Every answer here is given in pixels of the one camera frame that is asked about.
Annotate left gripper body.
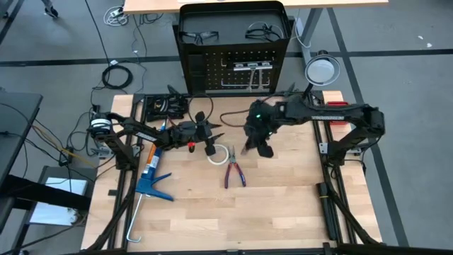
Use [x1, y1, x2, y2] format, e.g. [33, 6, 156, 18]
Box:
[173, 110, 217, 157]

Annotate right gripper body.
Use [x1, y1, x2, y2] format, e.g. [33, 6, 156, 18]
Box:
[243, 99, 284, 159]

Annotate red-blue handled pliers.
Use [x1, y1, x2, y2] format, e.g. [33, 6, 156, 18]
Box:
[223, 144, 247, 190]

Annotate white masking tape roll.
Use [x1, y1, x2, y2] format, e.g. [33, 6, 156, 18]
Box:
[206, 144, 230, 166]

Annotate black pegboard bin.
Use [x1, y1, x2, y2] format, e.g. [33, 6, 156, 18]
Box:
[190, 72, 207, 91]
[188, 52, 205, 74]

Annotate blue caulking gun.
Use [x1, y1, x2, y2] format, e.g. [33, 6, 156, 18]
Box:
[125, 118, 174, 244]

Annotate red plastic box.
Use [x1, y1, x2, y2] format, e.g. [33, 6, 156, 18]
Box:
[325, 101, 350, 126]

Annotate black desk lamp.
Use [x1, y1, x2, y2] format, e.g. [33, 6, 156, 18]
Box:
[300, 50, 341, 102]

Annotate black folded tripod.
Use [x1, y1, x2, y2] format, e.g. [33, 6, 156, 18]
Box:
[316, 181, 343, 242]

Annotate black pegboard cart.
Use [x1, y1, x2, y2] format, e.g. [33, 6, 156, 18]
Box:
[172, 0, 294, 96]

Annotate light wooden desk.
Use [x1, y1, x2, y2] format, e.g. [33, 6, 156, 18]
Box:
[122, 0, 389, 67]

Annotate white flat panel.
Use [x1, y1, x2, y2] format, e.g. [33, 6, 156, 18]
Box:
[28, 176, 88, 227]

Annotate black metal floor beam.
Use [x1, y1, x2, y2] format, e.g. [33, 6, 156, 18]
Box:
[0, 174, 92, 213]

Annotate black desk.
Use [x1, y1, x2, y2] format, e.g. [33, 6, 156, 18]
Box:
[0, 90, 43, 185]

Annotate person's foot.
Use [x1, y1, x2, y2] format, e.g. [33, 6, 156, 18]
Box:
[39, 0, 60, 19]

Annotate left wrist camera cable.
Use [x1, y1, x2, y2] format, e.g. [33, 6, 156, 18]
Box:
[187, 92, 214, 123]

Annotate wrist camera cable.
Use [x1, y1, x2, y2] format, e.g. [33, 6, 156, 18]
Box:
[219, 108, 256, 128]
[187, 92, 214, 123]

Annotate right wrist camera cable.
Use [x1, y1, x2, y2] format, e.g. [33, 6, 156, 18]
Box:
[219, 108, 256, 128]

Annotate coiled black cable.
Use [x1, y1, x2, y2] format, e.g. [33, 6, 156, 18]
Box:
[101, 64, 134, 90]

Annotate white cable bundle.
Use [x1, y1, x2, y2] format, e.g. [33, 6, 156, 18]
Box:
[103, 5, 129, 27]

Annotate black metal rig frame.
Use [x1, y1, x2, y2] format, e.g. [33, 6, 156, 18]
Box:
[70, 91, 453, 255]

